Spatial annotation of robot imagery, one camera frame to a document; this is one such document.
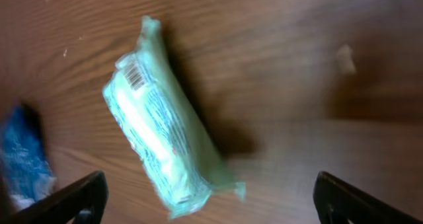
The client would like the teal white snack packet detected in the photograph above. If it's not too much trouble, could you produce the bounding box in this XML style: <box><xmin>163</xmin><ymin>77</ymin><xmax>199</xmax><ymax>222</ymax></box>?
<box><xmin>102</xmin><ymin>16</ymin><xmax>246</xmax><ymax>219</ymax></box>

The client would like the blue snack bar wrapper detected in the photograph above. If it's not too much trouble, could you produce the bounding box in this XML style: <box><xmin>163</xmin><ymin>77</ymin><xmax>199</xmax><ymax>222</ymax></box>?
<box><xmin>1</xmin><ymin>104</ymin><xmax>57</xmax><ymax>211</ymax></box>

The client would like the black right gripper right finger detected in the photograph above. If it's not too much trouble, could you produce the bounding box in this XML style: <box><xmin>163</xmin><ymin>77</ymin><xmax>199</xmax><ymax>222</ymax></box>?
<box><xmin>313</xmin><ymin>171</ymin><xmax>422</xmax><ymax>224</ymax></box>

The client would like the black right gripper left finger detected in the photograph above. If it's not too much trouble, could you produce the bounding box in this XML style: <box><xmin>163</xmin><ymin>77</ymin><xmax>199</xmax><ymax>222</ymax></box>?
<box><xmin>6</xmin><ymin>170</ymin><xmax>108</xmax><ymax>224</ymax></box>

